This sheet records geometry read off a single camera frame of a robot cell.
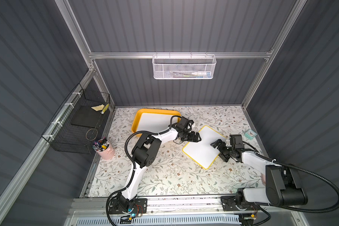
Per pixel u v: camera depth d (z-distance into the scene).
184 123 0.81
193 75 0.91
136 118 1.06
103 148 0.83
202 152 0.96
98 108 0.81
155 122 1.10
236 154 0.67
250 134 1.00
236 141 0.72
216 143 0.84
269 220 0.67
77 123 0.72
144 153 0.58
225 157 0.82
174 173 0.85
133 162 0.57
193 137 0.87
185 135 0.85
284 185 0.86
